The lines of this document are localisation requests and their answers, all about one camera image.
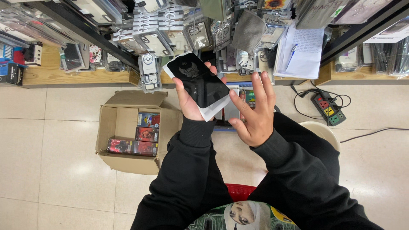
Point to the white handwritten notebook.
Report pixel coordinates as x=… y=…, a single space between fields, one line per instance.
x=303 y=54

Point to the blue white pen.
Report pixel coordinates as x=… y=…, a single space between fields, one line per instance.
x=291 y=56

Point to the black display rack bar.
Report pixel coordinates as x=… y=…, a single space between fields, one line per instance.
x=361 y=32
x=92 y=33

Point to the wooden shelf with goods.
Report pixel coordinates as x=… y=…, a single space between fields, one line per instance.
x=64 y=75

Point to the blue printed small box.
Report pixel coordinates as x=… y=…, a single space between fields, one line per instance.
x=148 y=119

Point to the black multicolour power strip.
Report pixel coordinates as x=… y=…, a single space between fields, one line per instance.
x=329 y=108

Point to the dark red printed box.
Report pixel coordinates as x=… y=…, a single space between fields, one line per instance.
x=120 y=146
x=145 y=148

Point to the blue tray of packets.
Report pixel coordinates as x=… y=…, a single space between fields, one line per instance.
x=235 y=83

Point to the person's left hand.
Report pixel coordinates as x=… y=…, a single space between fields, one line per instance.
x=188 y=107

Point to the silver flat packet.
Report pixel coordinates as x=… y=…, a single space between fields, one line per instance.
x=231 y=110

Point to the grey cloth piece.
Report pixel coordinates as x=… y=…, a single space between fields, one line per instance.
x=249 y=32

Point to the person's printed shirt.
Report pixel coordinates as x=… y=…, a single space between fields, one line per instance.
x=242 y=217

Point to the white phone case packet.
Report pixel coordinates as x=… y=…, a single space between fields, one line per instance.
x=149 y=72

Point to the red printed small box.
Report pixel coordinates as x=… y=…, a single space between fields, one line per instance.
x=147 y=134

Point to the person's right hand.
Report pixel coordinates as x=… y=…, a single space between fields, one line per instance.
x=258 y=121

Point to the red plastic stool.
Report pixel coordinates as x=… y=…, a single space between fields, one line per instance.
x=239 y=191

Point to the green red printed packet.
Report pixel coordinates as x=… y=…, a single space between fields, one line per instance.
x=250 y=97

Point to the cream plastic stool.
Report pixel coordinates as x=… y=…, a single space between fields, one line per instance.
x=321 y=132

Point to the hanging phone case packets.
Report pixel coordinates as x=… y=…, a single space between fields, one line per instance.
x=179 y=32

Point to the open cardboard box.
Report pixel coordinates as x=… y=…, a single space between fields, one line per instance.
x=118 y=127

